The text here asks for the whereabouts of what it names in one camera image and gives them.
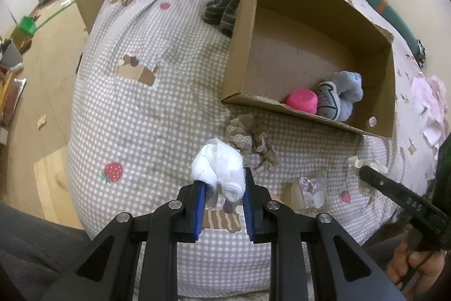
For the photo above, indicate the beige lace scrunchie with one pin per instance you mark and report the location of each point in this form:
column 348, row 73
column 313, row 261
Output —
column 251, row 140

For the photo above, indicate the light blue sock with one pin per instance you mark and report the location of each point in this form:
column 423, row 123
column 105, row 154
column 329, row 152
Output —
column 348, row 93

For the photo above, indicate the person's right hand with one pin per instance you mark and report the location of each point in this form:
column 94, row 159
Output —
column 419, row 265

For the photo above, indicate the pale pink cloth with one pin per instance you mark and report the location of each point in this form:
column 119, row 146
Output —
column 430, row 107

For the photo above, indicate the checked printed bedsheet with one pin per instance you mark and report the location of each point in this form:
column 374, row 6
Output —
column 148, row 117

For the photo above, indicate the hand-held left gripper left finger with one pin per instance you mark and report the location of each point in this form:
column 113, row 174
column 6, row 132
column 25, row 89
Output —
column 198, row 213

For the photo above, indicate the dark striped cloth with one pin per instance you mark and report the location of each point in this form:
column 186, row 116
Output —
column 225, row 3

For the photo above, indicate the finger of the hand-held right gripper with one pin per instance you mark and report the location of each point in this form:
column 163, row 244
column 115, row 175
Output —
column 391, row 189

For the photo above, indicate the clear plastic packet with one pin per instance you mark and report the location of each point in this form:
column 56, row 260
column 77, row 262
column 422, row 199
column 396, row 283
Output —
column 310, row 193

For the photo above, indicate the green plastic bin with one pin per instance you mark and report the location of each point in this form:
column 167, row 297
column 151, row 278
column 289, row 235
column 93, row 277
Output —
column 28, row 25

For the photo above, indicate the person's grey trouser leg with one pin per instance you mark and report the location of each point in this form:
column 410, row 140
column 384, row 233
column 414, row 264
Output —
column 31, row 251

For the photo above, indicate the brown cardboard box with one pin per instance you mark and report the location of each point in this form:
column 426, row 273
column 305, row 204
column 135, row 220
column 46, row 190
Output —
column 310, row 50

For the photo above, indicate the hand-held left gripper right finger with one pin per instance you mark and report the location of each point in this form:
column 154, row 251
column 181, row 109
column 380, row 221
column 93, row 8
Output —
column 248, row 213

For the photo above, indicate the cream fabric bow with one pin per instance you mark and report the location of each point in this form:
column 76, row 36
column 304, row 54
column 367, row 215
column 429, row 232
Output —
column 366, row 165

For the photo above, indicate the pink round soft toy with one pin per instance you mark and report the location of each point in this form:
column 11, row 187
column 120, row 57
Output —
column 301, row 102

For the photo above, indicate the grey patterned sock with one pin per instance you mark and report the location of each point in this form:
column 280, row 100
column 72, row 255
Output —
column 327, row 100

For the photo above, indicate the white sock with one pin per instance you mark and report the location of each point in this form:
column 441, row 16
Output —
column 220, row 168

